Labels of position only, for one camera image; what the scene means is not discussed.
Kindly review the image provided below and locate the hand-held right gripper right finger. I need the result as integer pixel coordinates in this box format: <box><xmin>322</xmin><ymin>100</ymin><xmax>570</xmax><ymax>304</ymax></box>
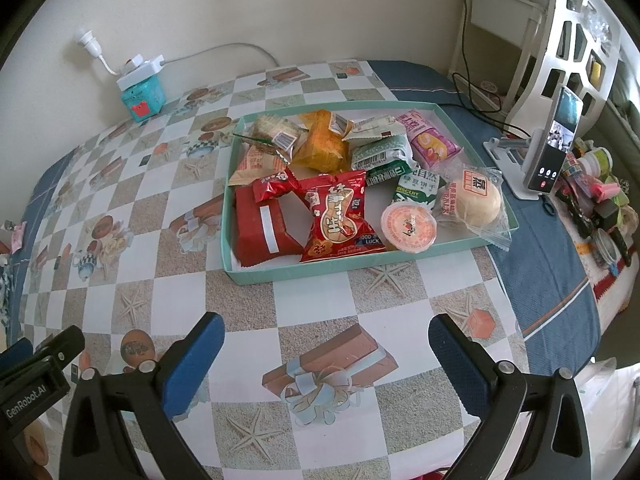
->
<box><xmin>427</xmin><ymin>312</ymin><xmax>593</xmax><ymax>480</ymax></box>

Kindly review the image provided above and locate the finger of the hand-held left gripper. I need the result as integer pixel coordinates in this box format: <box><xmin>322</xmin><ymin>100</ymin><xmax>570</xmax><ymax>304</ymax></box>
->
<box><xmin>30</xmin><ymin>325</ymin><xmax>86</xmax><ymax>366</ymax></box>
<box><xmin>0</xmin><ymin>337</ymin><xmax>33</xmax><ymax>376</ymax></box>

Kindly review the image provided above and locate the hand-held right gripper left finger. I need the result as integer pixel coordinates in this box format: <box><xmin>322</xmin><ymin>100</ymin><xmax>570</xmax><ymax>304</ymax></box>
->
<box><xmin>59</xmin><ymin>311</ymin><xmax>227</xmax><ymax>480</ymax></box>

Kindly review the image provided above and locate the teal-edged cardboard tray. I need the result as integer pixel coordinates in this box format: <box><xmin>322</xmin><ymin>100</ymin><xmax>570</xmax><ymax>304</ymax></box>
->
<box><xmin>222</xmin><ymin>101</ymin><xmax>521</xmax><ymax>287</ymax></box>

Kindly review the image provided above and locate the yellow jelly cup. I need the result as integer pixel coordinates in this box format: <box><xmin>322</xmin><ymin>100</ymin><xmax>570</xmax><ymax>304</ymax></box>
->
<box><xmin>380</xmin><ymin>201</ymin><xmax>437</xmax><ymax>253</ymax></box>

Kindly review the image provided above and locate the large red snack packet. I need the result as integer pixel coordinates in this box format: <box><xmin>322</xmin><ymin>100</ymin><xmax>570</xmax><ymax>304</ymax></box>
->
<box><xmin>232</xmin><ymin>185</ymin><xmax>306</xmax><ymax>267</ymax></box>

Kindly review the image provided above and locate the round bun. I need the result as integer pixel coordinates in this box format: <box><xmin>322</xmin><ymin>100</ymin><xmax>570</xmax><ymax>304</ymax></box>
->
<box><xmin>432</xmin><ymin>164</ymin><xmax>516</xmax><ymax>252</ymax></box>

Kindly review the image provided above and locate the green white biscuit packet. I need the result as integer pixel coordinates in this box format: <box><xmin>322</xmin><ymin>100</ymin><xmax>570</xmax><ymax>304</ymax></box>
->
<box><xmin>392</xmin><ymin>167</ymin><xmax>442</xmax><ymax>211</ymax></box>

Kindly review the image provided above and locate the red peanut snack packet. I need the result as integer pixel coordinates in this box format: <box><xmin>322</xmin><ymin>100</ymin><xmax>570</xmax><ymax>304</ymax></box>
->
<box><xmin>292</xmin><ymin>170</ymin><xmax>388</xmax><ymax>264</ymax></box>

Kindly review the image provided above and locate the small red snack packet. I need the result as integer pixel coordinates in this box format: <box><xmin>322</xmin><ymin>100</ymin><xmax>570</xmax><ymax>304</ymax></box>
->
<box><xmin>252</xmin><ymin>167</ymin><xmax>301</xmax><ymax>203</ymax></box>

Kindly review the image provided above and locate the dark green snack packet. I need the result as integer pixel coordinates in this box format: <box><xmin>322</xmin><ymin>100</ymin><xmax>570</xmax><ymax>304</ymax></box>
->
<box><xmin>366</xmin><ymin>160</ymin><xmax>407</xmax><ymax>187</ymax></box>

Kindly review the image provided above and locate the orange printed bread packet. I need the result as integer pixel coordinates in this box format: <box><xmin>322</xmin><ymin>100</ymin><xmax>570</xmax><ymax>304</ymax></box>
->
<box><xmin>229</xmin><ymin>142</ymin><xmax>293</xmax><ymax>187</ymax></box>

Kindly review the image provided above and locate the magenta snack packet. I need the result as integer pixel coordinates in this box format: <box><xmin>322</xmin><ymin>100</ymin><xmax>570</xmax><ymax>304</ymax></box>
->
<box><xmin>397</xmin><ymin>109</ymin><xmax>462</xmax><ymax>170</ymax></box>

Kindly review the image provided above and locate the green striped snack packet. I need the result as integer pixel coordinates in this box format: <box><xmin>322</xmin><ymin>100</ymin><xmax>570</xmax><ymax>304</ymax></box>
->
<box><xmin>350</xmin><ymin>132</ymin><xmax>416</xmax><ymax>172</ymax></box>

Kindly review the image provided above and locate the clear barcode snack packet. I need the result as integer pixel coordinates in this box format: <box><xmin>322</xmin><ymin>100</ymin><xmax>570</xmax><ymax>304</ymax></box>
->
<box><xmin>250</xmin><ymin>115</ymin><xmax>303</xmax><ymax>153</ymax></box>

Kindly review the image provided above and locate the white text-printed snack packet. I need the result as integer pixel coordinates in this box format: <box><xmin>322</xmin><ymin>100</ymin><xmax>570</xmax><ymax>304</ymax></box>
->
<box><xmin>342</xmin><ymin>115</ymin><xmax>401</xmax><ymax>142</ymax></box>

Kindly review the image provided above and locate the orange snack packet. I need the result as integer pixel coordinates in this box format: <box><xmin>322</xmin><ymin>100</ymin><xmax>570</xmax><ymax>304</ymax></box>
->
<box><xmin>291</xmin><ymin>110</ymin><xmax>351</xmax><ymax>173</ymax></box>

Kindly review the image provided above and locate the person's left hand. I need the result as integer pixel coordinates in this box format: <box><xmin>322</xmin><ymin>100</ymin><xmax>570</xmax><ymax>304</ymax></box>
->
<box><xmin>22</xmin><ymin>422</ymin><xmax>51</xmax><ymax>463</ymax></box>

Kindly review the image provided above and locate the clear plastic bag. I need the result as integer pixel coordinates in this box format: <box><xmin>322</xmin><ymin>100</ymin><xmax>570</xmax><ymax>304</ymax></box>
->
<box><xmin>520</xmin><ymin>357</ymin><xmax>640</xmax><ymax>480</ymax></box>

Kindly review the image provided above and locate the crochet mat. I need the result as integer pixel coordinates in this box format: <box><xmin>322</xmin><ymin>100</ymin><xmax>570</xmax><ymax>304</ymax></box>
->
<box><xmin>572</xmin><ymin>210</ymin><xmax>640</xmax><ymax>316</ymax></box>

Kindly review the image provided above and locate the clear round container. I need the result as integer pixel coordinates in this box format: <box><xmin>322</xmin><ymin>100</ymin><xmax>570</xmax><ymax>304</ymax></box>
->
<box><xmin>592</xmin><ymin>227</ymin><xmax>626</xmax><ymax>266</ymax></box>

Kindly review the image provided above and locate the smartphone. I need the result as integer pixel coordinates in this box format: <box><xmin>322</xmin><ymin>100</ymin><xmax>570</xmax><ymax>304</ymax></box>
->
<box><xmin>522</xmin><ymin>86</ymin><xmax>585</xmax><ymax>192</ymax></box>

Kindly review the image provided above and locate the white jar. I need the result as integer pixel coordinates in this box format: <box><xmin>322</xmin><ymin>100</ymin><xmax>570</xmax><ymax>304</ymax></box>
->
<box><xmin>580</xmin><ymin>147</ymin><xmax>613</xmax><ymax>176</ymax></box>

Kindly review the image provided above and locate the teal storage box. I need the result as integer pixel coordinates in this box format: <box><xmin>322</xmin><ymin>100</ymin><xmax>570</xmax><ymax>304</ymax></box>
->
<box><xmin>120</xmin><ymin>77</ymin><xmax>166</xmax><ymax>123</ymax></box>

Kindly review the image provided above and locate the white cutout shelf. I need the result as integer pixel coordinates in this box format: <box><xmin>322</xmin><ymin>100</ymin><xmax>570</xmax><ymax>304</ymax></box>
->
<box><xmin>447</xmin><ymin>0</ymin><xmax>631</xmax><ymax>133</ymax></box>

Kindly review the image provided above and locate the white power cable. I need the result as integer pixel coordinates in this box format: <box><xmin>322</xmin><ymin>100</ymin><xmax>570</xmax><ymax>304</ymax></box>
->
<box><xmin>162</xmin><ymin>42</ymin><xmax>281</xmax><ymax>68</ymax></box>

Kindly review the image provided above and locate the black cable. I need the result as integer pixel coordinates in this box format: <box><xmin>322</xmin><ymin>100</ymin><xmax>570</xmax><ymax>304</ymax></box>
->
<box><xmin>450</xmin><ymin>0</ymin><xmax>531</xmax><ymax>138</ymax></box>

